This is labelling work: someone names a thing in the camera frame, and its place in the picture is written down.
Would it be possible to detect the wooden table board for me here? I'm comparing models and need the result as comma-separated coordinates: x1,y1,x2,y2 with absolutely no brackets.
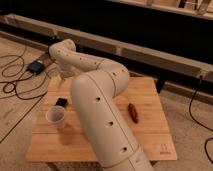
26,77,177,162

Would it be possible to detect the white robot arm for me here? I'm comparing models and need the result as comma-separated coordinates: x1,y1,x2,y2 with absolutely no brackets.
49,39,154,171

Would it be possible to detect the long wooden frame rail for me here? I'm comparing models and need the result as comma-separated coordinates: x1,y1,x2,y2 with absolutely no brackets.
0,14,213,83

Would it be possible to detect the black power adapter box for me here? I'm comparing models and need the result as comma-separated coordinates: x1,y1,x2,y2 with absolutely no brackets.
27,61,45,74

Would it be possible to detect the black eraser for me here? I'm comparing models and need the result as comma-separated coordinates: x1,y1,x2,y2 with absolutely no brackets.
56,98,68,108

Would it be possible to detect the black cable right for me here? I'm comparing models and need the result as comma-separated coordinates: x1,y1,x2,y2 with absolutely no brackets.
188,75,213,165

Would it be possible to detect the translucent plastic cup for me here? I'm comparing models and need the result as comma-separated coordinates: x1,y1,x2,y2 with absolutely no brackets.
45,105,66,129

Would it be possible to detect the brown red oblong object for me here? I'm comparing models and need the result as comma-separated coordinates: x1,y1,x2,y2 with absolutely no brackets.
128,103,139,123

